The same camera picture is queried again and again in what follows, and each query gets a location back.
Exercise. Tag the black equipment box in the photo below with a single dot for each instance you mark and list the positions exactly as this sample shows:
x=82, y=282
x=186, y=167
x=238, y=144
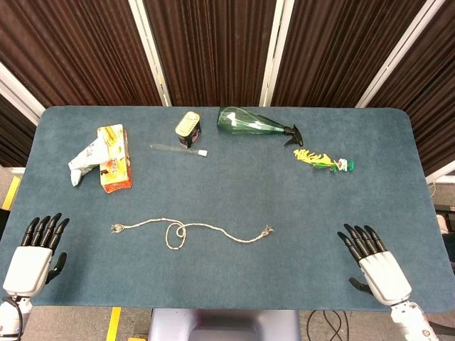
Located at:
x=446, y=234

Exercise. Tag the left black-fingered white robot hand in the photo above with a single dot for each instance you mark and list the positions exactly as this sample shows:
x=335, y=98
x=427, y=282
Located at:
x=28, y=266

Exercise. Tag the yellow green feather shuttlecock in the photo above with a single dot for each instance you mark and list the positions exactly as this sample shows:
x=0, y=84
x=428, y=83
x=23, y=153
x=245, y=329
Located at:
x=320, y=160

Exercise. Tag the white partition post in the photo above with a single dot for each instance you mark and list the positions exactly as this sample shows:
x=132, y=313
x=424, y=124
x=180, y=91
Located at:
x=153, y=60
x=17, y=94
x=440, y=174
x=275, y=60
x=391, y=64

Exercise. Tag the clear test tube white cap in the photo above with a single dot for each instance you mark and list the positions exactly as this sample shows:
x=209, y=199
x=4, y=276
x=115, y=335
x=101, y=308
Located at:
x=202, y=153

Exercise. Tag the yellow and black tin can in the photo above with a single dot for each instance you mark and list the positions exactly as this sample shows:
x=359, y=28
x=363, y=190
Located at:
x=188, y=128

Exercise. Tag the green plastic spray bottle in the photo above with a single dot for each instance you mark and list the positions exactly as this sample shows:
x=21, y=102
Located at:
x=245, y=122

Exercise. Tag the blue felt table mat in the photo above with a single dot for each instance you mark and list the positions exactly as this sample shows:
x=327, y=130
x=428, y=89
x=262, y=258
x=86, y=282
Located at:
x=227, y=188

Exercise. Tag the right black-fingered white robot hand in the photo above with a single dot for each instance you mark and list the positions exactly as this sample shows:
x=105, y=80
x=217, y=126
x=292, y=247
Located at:
x=384, y=277

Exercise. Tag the yellow floor tape strip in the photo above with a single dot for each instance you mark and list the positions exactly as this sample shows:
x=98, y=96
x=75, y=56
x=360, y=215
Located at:
x=10, y=193
x=113, y=325

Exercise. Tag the orange cardboard box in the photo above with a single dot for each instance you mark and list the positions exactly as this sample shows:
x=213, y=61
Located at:
x=117, y=170

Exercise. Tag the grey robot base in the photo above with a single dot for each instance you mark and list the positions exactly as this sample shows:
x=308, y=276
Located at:
x=224, y=325

